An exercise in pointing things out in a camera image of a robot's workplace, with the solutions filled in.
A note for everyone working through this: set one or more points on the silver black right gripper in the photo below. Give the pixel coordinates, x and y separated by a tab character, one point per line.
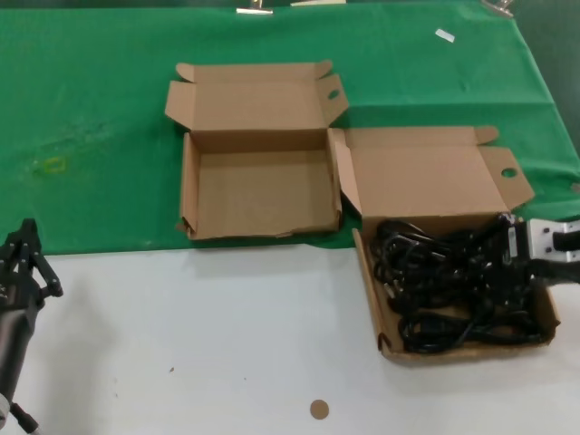
539	244

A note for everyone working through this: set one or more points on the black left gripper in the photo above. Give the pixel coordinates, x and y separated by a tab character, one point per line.
18	294

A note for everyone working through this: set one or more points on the open cardboard box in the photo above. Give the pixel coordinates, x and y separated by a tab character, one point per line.
263	190
421	181

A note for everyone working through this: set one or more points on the green tablecloth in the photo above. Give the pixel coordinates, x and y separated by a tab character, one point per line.
90	90

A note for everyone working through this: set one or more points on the white tape piece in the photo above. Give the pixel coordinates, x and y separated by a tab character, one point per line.
445	35

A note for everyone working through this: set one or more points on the metal cloth clip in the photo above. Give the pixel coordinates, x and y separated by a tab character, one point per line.
498	8

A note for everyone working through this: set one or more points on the brown cardboard disc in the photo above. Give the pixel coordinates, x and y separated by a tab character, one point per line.
319	410

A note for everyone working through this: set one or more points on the pale flat strip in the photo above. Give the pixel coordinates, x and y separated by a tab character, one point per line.
317	2

